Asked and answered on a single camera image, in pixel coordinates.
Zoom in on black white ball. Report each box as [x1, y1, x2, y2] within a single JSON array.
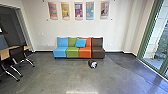
[[87, 59, 99, 70]]

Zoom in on green framed glass door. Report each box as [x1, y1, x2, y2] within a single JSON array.
[[136, 0, 168, 79]]

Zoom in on orange sofa seat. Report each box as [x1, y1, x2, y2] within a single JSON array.
[[78, 37, 93, 60]]

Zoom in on blue square cushion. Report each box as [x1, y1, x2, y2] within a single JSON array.
[[74, 37, 88, 49]]

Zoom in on green sofa seat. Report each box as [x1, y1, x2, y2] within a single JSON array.
[[65, 37, 81, 59]]

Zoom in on brown sofa seat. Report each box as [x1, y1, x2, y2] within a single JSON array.
[[90, 37, 106, 60]]

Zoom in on blue sofa seat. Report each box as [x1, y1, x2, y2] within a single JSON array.
[[53, 36, 69, 59]]

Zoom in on wooden conference table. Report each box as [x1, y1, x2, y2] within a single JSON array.
[[0, 45, 33, 62]]

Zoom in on grey upholstered chair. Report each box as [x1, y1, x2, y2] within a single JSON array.
[[0, 33, 9, 51]]

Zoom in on pink wall poster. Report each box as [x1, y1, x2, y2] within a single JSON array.
[[99, 0, 110, 20]]

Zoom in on orange wall poster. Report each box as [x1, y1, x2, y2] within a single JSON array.
[[47, 1, 59, 21]]

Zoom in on white door frame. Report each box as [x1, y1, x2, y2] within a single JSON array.
[[0, 3, 35, 53]]

